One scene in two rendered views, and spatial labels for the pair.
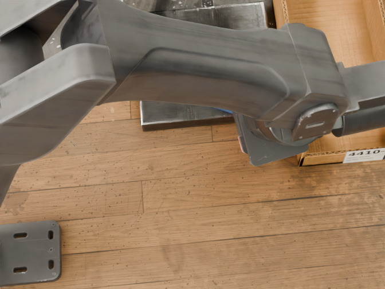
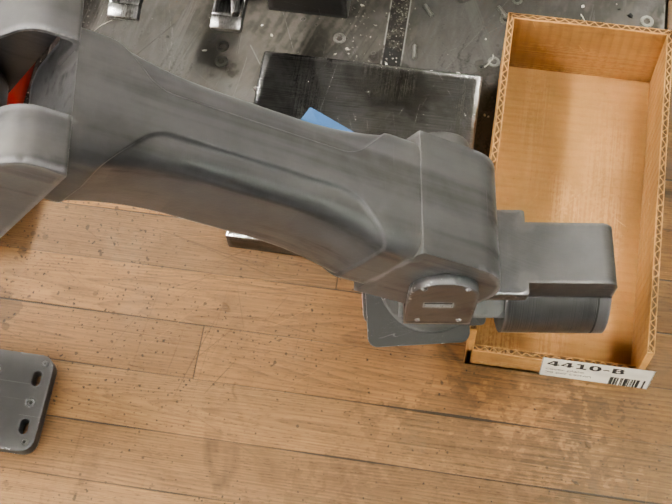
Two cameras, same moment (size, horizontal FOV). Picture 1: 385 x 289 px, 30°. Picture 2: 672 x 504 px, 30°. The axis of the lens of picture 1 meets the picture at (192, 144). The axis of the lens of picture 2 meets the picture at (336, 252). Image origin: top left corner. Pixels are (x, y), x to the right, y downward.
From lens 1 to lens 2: 0.12 m
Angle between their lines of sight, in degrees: 6
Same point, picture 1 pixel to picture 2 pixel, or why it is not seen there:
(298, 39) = (433, 161)
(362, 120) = (538, 314)
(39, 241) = (17, 384)
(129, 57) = (106, 139)
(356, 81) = (537, 249)
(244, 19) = (440, 99)
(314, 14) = (562, 114)
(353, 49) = (611, 188)
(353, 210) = (535, 457)
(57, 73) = not seen: outside the picture
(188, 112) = not seen: hidden behind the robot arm
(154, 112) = not seen: hidden behind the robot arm
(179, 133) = (285, 263)
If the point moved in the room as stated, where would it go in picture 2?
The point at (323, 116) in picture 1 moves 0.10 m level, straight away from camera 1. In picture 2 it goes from (450, 295) to (551, 146)
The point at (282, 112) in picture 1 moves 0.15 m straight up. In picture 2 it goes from (379, 274) to (377, 120)
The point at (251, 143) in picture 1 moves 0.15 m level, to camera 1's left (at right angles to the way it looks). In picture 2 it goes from (375, 308) to (146, 274)
